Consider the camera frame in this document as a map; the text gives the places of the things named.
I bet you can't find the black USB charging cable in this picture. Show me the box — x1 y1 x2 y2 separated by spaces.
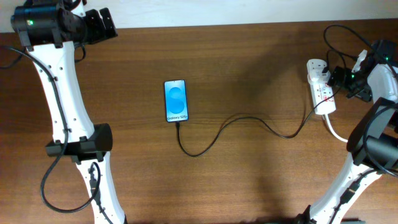
175 49 348 158

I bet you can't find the blue screen smartphone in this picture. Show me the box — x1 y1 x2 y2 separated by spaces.
164 80 189 123

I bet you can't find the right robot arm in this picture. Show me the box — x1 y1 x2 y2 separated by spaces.
294 40 397 223

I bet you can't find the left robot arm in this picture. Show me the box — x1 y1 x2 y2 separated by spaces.
11 1 127 223

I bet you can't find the white USB charger plug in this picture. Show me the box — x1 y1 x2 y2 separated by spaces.
307 69 330 85

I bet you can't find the white power strip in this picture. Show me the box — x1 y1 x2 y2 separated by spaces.
307 59 336 115

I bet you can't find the left black camera cable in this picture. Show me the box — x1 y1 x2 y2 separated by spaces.
0 45 114 224

